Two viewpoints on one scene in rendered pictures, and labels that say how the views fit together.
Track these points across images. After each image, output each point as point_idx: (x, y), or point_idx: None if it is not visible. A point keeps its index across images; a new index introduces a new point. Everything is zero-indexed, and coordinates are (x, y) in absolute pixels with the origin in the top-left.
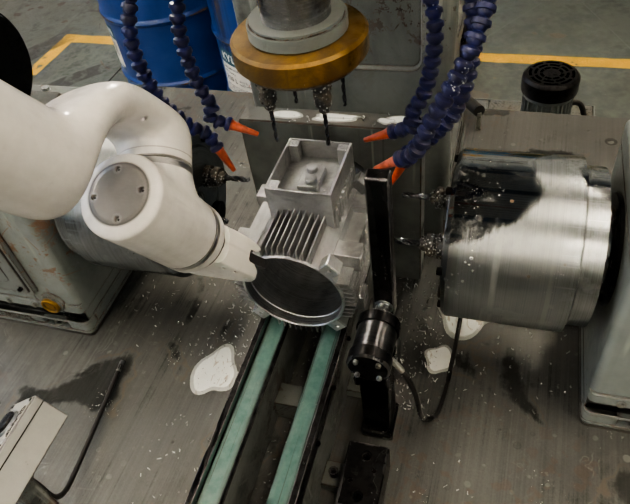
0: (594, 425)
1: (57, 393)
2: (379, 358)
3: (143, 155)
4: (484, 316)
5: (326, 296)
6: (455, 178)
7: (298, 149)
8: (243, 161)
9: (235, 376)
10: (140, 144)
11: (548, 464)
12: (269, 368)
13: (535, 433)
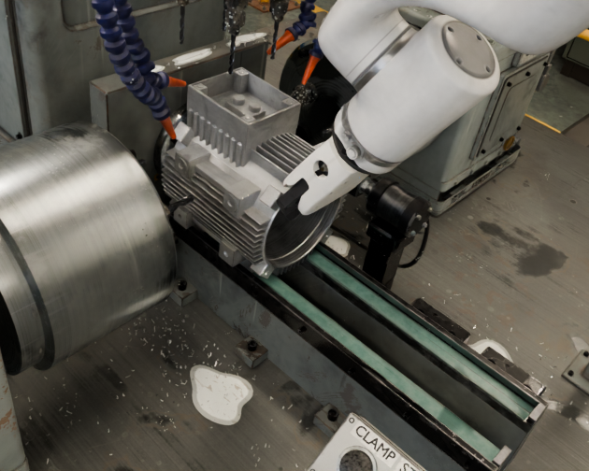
0: (441, 213)
1: None
2: (429, 202)
3: (409, 29)
4: None
5: (283, 228)
6: None
7: (207, 92)
8: None
9: (241, 378)
10: (398, 20)
11: (455, 248)
12: (317, 308)
13: (430, 239)
